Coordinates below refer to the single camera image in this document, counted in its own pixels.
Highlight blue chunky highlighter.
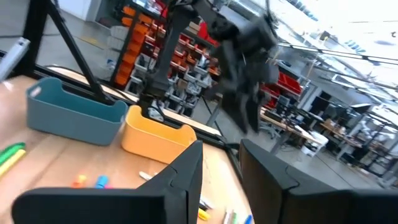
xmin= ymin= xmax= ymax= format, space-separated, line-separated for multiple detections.
xmin=94 ymin=175 xmax=110 ymax=190

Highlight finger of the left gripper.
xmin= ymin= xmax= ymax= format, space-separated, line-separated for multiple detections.
xmin=223 ymin=92 xmax=250 ymax=135
xmin=248 ymin=92 xmax=262 ymax=134

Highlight yellow cap short marker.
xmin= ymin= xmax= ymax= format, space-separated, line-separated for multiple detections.
xmin=198 ymin=207 xmax=211 ymax=222

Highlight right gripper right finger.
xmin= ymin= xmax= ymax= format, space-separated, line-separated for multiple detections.
xmin=238 ymin=138 xmax=398 ymax=224

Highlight teal plastic bin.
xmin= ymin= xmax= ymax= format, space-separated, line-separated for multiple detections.
xmin=25 ymin=77 xmax=129 ymax=147

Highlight yellow plastic bin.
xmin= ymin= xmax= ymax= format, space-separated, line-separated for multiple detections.
xmin=120 ymin=105 xmax=198 ymax=165

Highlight parts shelf orange bins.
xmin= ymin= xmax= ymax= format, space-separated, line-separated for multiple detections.
xmin=110 ymin=0 xmax=221 ymax=105

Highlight orange chunky highlighter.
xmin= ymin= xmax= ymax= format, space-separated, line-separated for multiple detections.
xmin=72 ymin=174 xmax=88 ymax=189

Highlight wooden work desk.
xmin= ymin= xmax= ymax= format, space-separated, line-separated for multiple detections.
xmin=259 ymin=107 xmax=329 ymax=156

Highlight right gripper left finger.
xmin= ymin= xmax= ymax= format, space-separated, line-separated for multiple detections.
xmin=11 ymin=139 xmax=205 ymax=224

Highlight wire rack red bins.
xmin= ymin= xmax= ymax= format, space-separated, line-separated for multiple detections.
xmin=261 ymin=70 xmax=304 ymax=110

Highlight yellow slim highlighter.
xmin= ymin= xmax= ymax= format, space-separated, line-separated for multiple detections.
xmin=0 ymin=149 xmax=27 ymax=179

